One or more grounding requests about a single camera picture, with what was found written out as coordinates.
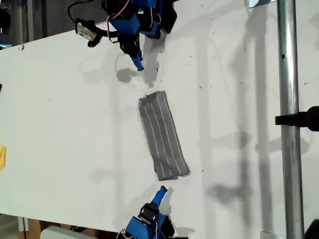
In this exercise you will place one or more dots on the grey white-striped towel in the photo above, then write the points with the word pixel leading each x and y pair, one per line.
pixel 162 139

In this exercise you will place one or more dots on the black post clamp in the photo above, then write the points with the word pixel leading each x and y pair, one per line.
pixel 306 119
pixel 314 230

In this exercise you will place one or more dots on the yellow object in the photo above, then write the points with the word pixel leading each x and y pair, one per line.
pixel 2 156

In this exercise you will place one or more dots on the metal corner bracket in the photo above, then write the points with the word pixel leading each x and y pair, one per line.
pixel 256 3

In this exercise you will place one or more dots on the light vertical frame bar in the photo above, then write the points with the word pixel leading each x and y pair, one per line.
pixel 30 20

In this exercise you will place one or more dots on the white box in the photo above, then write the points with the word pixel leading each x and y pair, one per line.
pixel 59 234

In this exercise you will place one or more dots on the black camera box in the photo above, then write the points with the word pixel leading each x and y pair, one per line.
pixel 86 31

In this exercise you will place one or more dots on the black background object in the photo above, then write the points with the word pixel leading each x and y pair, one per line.
pixel 4 17

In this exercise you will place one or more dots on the wooden board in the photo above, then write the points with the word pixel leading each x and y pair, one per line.
pixel 35 227

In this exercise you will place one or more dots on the short black camera stalk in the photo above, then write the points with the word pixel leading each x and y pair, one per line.
pixel 107 32

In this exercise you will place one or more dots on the steel post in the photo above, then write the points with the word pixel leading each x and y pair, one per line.
pixel 289 74

